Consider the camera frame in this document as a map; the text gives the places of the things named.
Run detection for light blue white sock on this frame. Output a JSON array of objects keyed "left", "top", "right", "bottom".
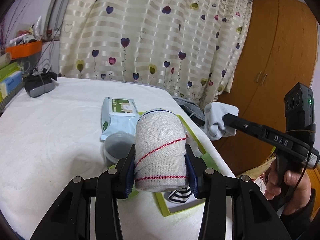
[{"left": 202, "top": 102, "right": 239, "bottom": 141}]

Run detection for black white striped cloth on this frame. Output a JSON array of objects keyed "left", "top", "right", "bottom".
[{"left": 165, "top": 187, "right": 192, "bottom": 204}]

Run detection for white bandage roll red stripes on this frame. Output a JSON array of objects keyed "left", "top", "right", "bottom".
[{"left": 133, "top": 108, "right": 189, "bottom": 193}]

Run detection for person's right hand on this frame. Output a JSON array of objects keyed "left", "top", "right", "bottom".
[{"left": 264, "top": 158, "right": 312, "bottom": 215}]

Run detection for clear jar dark contents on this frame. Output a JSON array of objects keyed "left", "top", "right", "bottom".
[{"left": 103, "top": 132, "right": 135, "bottom": 167}]

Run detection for green rimmed white box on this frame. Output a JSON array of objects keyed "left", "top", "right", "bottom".
[{"left": 138, "top": 112, "right": 208, "bottom": 217}]

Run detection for wet wipes pack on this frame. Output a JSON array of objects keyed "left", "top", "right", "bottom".
[{"left": 100, "top": 97, "right": 140, "bottom": 141}]

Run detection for brown wooden wardrobe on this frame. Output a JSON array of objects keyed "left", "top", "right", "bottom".
[{"left": 212, "top": 0, "right": 320, "bottom": 176}]

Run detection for heart patterned cream curtain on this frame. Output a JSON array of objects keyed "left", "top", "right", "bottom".
[{"left": 59, "top": 0, "right": 253, "bottom": 106}]

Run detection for grey black headset device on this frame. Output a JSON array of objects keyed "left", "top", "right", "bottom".
[{"left": 23, "top": 71, "right": 58, "bottom": 98}]

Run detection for green cardboard box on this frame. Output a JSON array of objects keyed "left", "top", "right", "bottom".
[{"left": 0, "top": 61, "right": 20, "bottom": 80}]

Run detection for orange tray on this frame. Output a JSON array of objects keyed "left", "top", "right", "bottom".
[{"left": 5, "top": 41, "right": 42, "bottom": 60}]

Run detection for purple decorative branches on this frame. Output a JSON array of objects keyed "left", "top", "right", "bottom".
[{"left": 1, "top": 0, "right": 26, "bottom": 55}]

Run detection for black tracking camera box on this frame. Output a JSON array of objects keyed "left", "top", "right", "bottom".
[{"left": 284, "top": 82, "right": 316, "bottom": 144}]

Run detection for window frame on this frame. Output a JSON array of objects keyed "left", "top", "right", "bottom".
[{"left": 43, "top": 0, "right": 69, "bottom": 41}]

